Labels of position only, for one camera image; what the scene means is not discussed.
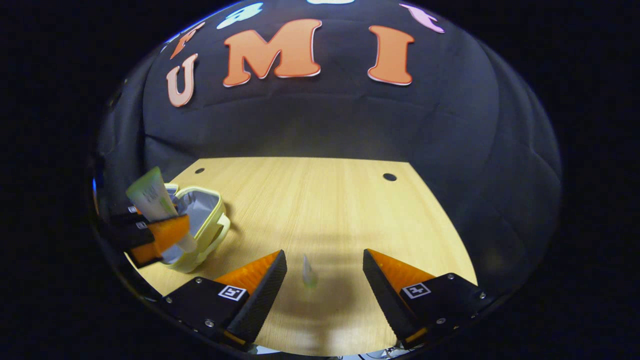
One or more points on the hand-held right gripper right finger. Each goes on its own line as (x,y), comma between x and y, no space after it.
(387,300)

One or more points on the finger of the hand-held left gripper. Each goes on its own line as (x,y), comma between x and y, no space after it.
(127,218)
(125,236)

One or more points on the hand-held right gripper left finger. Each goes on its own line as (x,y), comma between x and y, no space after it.
(260,300)

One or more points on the light green cream tube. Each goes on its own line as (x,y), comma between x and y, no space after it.
(152,197)

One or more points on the cream yellow suitcase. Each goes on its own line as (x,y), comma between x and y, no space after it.
(200,210)

